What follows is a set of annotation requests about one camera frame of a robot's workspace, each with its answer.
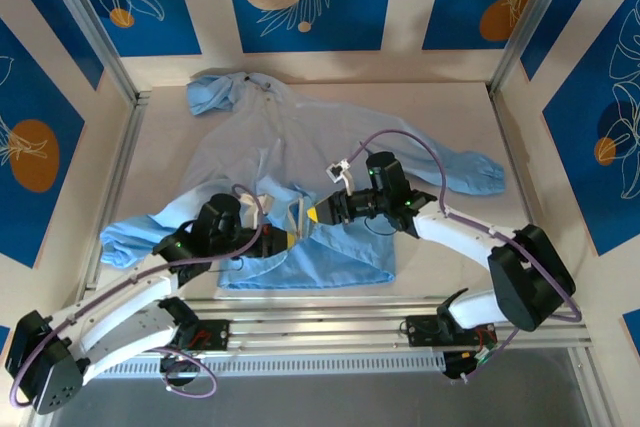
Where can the aluminium mounting rail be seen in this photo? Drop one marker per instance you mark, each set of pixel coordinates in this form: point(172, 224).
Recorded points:
point(320, 319)

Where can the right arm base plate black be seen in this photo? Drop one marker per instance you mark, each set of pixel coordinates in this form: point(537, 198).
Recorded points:
point(420, 331)

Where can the light blue zip jacket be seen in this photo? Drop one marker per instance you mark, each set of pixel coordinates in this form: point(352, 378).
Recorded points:
point(310, 147)

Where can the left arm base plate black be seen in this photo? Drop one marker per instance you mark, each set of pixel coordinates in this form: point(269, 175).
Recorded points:
point(215, 334)

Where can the aluminium side rail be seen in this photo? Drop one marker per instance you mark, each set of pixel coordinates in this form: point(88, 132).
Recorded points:
point(127, 162)

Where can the aluminium frame post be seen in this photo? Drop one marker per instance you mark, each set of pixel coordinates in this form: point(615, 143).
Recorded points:
point(530, 22)
point(95, 32)

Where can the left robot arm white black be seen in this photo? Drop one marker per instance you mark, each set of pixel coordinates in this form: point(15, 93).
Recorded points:
point(125, 297)

